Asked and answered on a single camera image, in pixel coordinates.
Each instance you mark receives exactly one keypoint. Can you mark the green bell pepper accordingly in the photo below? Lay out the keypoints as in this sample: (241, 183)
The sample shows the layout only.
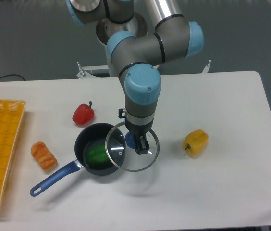
(97, 155)

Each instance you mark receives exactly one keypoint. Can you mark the dark blue saucepan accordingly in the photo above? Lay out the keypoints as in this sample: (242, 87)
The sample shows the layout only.
(90, 137)

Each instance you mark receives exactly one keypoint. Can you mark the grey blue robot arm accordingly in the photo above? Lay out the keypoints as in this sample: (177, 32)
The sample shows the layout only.
(135, 59)

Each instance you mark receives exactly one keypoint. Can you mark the yellow bell pepper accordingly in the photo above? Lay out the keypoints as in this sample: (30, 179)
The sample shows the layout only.
(195, 142)

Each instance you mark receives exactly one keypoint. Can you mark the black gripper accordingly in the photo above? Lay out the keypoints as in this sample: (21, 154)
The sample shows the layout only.
(140, 131)

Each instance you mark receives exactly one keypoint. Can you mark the glass pot lid blue knob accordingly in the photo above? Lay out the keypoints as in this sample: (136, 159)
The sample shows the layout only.
(132, 156)

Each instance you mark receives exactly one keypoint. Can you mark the orange bread loaf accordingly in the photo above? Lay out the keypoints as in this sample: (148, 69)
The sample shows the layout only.
(43, 156)

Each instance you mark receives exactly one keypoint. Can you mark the red bell pepper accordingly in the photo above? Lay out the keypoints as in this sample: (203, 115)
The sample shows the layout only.
(83, 114)

